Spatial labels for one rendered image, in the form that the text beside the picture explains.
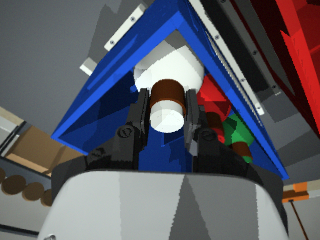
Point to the blue plastic crate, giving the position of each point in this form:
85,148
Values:
94,119

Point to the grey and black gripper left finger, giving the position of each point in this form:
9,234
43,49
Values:
119,152

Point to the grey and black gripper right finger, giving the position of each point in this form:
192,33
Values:
209,155

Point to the white bottle with brown label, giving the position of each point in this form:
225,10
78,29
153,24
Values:
168,71

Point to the red plastic crate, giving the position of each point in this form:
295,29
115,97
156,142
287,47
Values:
285,33

